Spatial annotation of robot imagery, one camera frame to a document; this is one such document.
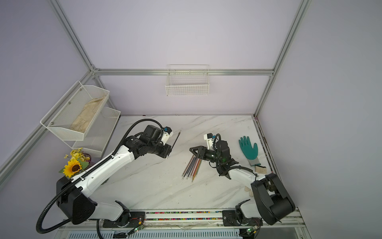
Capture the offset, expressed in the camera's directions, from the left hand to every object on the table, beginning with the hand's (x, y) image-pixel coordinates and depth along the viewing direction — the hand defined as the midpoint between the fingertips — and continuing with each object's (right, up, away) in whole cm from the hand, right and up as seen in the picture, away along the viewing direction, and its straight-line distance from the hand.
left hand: (169, 152), depth 79 cm
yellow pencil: (+15, -14, +11) cm, 23 cm away
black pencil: (+10, -13, +12) cm, 20 cm away
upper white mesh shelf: (-52, +19, -1) cm, 55 cm away
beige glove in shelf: (-45, +18, -1) cm, 49 cm away
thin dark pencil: (+3, +6, +3) cm, 8 cm away
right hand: (+13, 0, +3) cm, 13 cm away
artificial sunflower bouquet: (-39, -2, -12) cm, 41 cm away
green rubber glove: (+52, -5, +20) cm, 56 cm away
